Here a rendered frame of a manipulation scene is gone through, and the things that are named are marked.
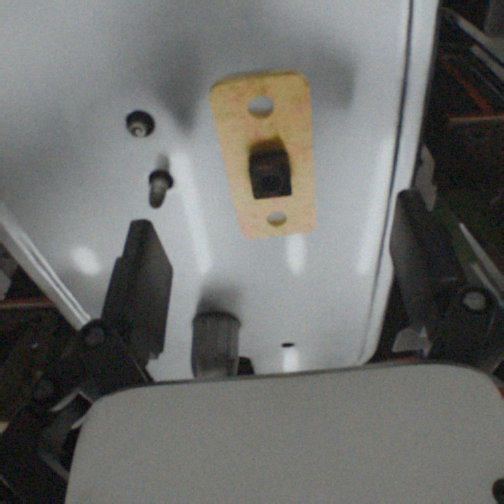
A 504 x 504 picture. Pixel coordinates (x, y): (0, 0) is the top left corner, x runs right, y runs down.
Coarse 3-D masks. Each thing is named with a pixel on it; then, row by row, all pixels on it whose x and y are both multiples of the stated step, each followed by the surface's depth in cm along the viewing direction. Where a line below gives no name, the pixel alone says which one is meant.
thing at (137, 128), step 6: (138, 114) 15; (144, 114) 15; (132, 120) 15; (138, 120) 15; (144, 120) 15; (150, 120) 16; (132, 126) 15; (138, 126) 15; (144, 126) 15; (132, 132) 15; (138, 132) 15; (144, 132) 15
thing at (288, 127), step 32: (224, 96) 14; (256, 96) 14; (288, 96) 14; (224, 128) 15; (256, 128) 15; (288, 128) 15; (224, 160) 16; (256, 160) 16; (288, 160) 16; (256, 192) 17; (288, 192) 17; (256, 224) 19; (288, 224) 19
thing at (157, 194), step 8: (160, 176) 17; (168, 176) 18; (152, 184) 17; (160, 184) 17; (168, 184) 18; (152, 192) 17; (160, 192) 17; (152, 200) 16; (160, 200) 17; (152, 208) 17
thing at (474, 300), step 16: (464, 288) 10; (480, 288) 10; (464, 304) 10; (480, 304) 10; (496, 304) 10; (448, 320) 10; (464, 320) 9; (480, 320) 9; (448, 336) 9; (464, 336) 9; (480, 336) 9; (432, 352) 9; (448, 352) 9; (464, 352) 9; (480, 352) 9
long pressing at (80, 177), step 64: (0, 0) 11; (64, 0) 12; (128, 0) 12; (192, 0) 12; (256, 0) 12; (320, 0) 12; (384, 0) 12; (0, 64) 13; (64, 64) 13; (128, 64) 13; (192, 64) 14; (256, 64) 14; (320, 64) 14; (384, 64) 14; (0, 128) 15; (64, 128) 15; (128, 128) 16; (192, 128) 16; (320, 128) 16; (384, 128) 16; (0, 192) 18; (64, 192) 18; (128, 192) 18; (192, 192) 18; (320, 192) 18; (384, 192) 18; (64, 256) 21; (192, 256) 22; (256, 256) 22; (320, 256) 22; (384, 256) 22; (192, 320) 27; (256, 320) 27; (320, 320) 27
